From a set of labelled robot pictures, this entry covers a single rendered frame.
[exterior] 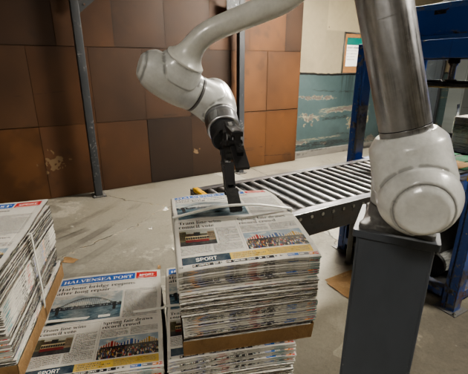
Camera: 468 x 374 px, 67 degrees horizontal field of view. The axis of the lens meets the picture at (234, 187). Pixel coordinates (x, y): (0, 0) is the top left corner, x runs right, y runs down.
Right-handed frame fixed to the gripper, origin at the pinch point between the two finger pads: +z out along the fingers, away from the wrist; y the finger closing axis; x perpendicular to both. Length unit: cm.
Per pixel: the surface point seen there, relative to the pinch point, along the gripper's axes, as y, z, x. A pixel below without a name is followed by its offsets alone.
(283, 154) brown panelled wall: 294, -331, -165
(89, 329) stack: 27.7, 16.3, 35.5
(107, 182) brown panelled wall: 259, -259, 83
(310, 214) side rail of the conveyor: 61, -37, -46
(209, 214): 8.4, 0.4, 6.2
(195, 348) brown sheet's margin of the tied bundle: 19.6, 26.7, 12.2
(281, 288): 6.9, 22.0, -5.3
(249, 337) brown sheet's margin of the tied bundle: 18.5, 26.5, 0.8
